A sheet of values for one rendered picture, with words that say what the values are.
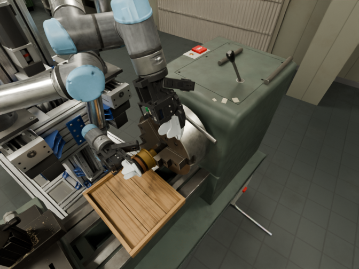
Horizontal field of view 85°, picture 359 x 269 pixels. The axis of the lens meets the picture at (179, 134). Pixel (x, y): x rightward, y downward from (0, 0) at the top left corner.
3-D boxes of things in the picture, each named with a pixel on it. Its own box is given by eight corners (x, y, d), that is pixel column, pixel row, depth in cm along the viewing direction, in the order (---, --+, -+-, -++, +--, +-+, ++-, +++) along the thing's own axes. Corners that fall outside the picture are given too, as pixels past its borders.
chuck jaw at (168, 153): (172, 141, 83) (193, 153, 76) (173, 149, 86) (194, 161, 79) (152, 156, 77) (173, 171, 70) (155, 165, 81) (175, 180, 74)
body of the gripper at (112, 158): (115, 177, 79) (99, 160, 84) (132, 164, 83) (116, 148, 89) (110, 166, 73) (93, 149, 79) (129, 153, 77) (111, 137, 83)
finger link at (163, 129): (161, 145, 59) (150, 119, 54) (174, 134, 62) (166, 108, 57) (167, 148, 57) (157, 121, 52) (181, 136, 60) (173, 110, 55)
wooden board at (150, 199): (135, 158, 106) (134, 153, 104) (185, 202, 90) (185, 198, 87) (85, 197, 92) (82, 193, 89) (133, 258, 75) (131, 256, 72)
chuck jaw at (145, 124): (161, 136, 87) (147, 113, 84) (167, 136, 83) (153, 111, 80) (142, 151, 82) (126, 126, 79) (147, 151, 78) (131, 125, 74)
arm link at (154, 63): (149, 48, 49) (170, 46, 43) (154, 66, 51) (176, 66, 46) (124, 58, 45) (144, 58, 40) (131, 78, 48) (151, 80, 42)
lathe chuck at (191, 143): (154, 136, 107) (152, 90, 83) (198, 173, 95) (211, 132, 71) (141, 145, 103) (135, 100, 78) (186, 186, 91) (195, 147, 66)
